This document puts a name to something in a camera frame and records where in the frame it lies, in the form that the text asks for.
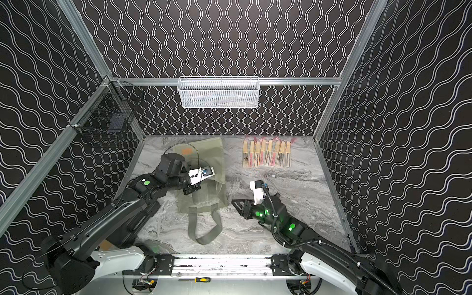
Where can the aluminium corner frame post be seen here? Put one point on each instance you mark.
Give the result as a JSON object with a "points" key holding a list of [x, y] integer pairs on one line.
{"points": [[79, 27]]}

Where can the horizontal aluminium back bar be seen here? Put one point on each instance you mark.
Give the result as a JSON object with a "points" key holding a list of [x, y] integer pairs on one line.
{"points": [[233, 81]]}

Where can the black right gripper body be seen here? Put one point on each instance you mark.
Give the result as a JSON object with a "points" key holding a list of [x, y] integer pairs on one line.
{"points": [[249, 208]]}

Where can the black wire mesh basket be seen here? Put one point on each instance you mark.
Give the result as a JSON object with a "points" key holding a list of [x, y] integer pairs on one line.
{"points": [[109, 121]]}

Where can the white wire mesh basket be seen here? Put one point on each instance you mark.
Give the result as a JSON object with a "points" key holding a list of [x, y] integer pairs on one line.
{"points": [[220, 96]]}

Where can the left aluminium side bar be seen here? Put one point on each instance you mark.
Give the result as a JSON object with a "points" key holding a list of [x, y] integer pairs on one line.
{"points": [[24, 191]]}

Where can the right aluminium frame post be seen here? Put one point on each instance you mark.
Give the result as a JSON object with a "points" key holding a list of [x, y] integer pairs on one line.
{"points": [[364, 36]]}

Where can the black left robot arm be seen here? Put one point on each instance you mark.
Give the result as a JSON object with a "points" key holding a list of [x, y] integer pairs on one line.
{"points": [[104, 244]]}

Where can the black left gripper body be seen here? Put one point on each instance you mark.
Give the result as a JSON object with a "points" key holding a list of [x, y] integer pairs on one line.
{"points": [[191, 185]]}

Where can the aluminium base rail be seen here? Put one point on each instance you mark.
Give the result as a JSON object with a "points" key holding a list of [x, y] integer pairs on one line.
{"points": [[238, 266]]}

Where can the olive green tote bag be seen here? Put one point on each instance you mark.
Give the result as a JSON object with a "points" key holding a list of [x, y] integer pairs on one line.
{"points": [[212, 195]]}

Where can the folding fan with pink paper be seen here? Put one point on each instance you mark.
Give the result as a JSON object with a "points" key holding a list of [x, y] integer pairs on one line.
{"points": [[251, 153]]}

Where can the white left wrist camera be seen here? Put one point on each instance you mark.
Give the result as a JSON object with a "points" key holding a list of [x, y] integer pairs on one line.
{"points": [[200, 174]]}

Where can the yellow handled screwdriver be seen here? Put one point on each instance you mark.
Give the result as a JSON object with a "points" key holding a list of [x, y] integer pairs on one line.
{"points": [[198, 280]]}

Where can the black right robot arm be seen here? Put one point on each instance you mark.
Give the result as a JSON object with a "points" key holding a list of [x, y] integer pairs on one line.
{"points": [[311, 254]]}

